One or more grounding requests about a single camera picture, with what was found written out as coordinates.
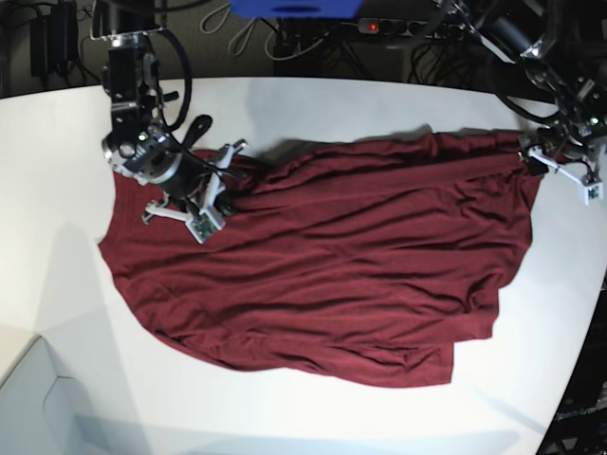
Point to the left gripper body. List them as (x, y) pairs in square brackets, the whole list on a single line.
[(563, 155)]

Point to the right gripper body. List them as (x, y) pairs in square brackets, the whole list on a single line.
[(191, 184)]

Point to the dark red t-shirt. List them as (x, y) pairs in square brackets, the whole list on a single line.
[(366, 261)]

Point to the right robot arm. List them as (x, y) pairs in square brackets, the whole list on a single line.
[(142, 144)]

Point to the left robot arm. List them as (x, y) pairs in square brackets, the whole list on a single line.
[(538, 37)]

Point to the blue box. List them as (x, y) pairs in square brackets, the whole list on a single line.
[(296, 8)]

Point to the black power strip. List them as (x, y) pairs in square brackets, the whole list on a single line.
[(393, 30)]

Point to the black box on floor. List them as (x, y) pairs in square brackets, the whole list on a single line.
[(53, 41)]

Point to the white bin corner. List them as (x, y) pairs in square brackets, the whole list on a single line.
[(38, 413)]

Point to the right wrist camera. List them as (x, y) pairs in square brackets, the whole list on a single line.
[(204, 225)]

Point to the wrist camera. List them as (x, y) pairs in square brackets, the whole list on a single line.
[(204, 225), (591, 189)]

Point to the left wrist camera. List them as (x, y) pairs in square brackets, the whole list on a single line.
[(591, 189)]

